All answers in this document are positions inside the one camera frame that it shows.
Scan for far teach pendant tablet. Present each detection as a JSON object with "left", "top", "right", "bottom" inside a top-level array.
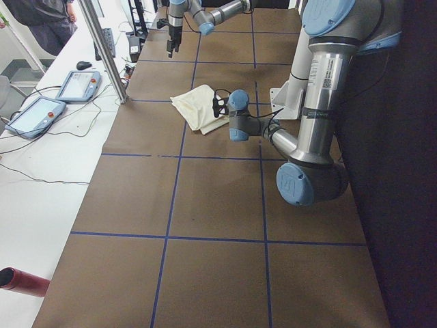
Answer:
[{"left": 55, "top": 70, "right": 101, "bottom": 103}]

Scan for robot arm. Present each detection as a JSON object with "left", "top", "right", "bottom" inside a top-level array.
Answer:
[
  {"left": 227, "top": 1, "right": 404, "bottom": 206},
  {"left": 156, "top": 0, "right": 257, "bottom": 58}
]

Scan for near teach pendant tablet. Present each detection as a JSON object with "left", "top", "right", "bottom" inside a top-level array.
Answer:
[{"left": 5, "top": 96, "right": 66, "bottom": 139}]

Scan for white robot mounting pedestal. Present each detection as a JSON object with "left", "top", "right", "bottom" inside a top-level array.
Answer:
[{"left": 269, "top": 79, "right": 307, "bottom": 120}]

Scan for person in dark clothes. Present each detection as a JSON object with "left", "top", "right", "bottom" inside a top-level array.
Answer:
[{"left": 3, "top": 0, "right": 77, "bottom": 56}]

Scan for black keyboard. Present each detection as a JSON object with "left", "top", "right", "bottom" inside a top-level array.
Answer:
[{"left": 94, "top": 27, "right": 116, "bottom": 61}]

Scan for red cylinder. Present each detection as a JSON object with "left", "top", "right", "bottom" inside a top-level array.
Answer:
[{"left": 1, "top": 267, "right": 51, "bottom": 297}]

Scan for black box on desk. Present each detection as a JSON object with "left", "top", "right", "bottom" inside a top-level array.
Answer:
[{"left": 128, "top": 36, "right": 141, "bottom": 63}]

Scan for black braided cable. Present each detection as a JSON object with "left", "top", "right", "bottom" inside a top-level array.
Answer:
[{"left": 252, "top": 105, "right": 286, "bottom": 137}]

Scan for aluminium frame post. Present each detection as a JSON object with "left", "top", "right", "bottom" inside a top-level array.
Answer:
[{"left": 79, "top": 0, "right": 128, "bottom": 104}]

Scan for black computer mouse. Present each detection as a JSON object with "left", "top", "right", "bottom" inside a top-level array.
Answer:
[{"left": 76, "top": 61, "right": 92, "bottom": 70}]

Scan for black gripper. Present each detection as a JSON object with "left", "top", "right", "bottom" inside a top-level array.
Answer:
[{"left": 167, "top": 25, "right": 182, "bottom": 58}]

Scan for cream long-sleeve cat shirt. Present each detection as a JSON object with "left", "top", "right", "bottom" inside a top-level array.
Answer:
[{"left": 170, "top": 84, "right": 229, "bottom": 135}]

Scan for blue tape grid lines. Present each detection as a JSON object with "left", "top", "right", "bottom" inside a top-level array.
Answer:
[{"left": 56, "top": 9, "right": 378, "bottom": 327}]

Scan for teach pendant tablet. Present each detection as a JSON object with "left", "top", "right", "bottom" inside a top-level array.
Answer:
[
  {"left": 5, "top": 96, "right": 66, "bottom": 139},
  {"left": 55, "top": 70, "right": 101, "bottom": 103}
]

